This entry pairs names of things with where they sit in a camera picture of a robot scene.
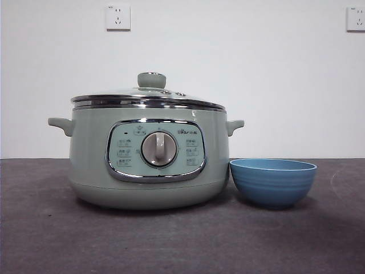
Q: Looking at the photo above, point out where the glass lid with green knob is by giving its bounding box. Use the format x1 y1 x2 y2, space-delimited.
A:
70 71 226 111

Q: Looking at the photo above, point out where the pale green electric steamer pot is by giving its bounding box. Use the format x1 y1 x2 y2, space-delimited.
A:
47 106 245 211

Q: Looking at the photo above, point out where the blue ribbed bowl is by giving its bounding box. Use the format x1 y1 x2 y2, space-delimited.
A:
229 158 318 209

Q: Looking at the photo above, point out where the white wall socket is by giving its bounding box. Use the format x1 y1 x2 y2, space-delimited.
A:
346 6 365 32
106 5 132 31

